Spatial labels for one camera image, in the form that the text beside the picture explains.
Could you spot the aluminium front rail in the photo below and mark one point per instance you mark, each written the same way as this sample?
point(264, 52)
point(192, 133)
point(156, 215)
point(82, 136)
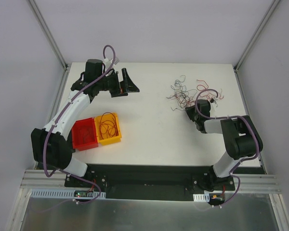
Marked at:
point(249, 183)

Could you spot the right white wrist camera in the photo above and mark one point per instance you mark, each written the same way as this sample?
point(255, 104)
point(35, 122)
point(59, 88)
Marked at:
point(214, 103)

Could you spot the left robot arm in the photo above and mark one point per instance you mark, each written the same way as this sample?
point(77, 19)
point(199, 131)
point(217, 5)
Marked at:
point(49, 144)

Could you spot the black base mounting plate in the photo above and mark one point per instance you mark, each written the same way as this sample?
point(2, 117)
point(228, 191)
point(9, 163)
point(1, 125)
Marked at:
point(162, 183)

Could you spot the left aluminium frame post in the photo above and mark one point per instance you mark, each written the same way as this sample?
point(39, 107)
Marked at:
point(47, 33)

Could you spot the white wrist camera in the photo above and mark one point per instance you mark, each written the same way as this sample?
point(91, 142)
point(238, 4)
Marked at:
point(214, 103)
point(108, 63)

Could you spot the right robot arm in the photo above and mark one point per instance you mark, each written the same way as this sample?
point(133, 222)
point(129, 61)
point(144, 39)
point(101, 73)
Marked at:
point(241, 139)

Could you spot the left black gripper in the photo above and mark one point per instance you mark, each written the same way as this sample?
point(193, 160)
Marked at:
point(119, 84)

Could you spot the yellow plastic bin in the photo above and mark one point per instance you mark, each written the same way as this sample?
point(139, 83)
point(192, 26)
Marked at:
point(107, 128)

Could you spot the right aluminium frame post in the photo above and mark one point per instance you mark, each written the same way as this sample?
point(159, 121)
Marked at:
point(256, 34)

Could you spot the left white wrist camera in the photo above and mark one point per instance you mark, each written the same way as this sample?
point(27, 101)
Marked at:
point(108, 63)

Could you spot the red plastic bin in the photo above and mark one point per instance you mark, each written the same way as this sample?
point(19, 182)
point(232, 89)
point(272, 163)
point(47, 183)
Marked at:
point(84, 134)

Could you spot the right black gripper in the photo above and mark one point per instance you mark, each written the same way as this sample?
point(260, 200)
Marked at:
point(191, 113)

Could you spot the aluminium frame post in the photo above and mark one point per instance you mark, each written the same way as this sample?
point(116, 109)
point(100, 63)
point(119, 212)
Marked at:
point(47, 33)
point(256, 34)

